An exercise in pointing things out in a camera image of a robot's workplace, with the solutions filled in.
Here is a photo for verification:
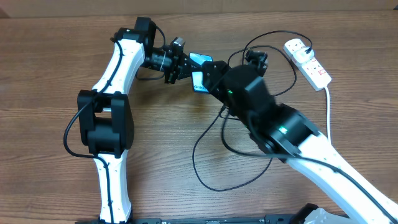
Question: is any Samsung Galaxy smartphone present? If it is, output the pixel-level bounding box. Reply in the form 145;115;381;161
189;52;213;94

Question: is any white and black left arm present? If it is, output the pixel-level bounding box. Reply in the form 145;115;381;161
63;17;201;223

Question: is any black USB charging cable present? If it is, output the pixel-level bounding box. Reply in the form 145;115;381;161
192;30;313;192

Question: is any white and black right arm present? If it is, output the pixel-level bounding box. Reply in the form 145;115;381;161
201;61;397;223

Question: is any white power strip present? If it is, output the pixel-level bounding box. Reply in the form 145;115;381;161
284;39;331;91

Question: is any white charger adapter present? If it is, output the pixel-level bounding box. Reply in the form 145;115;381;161
293;48;315;65

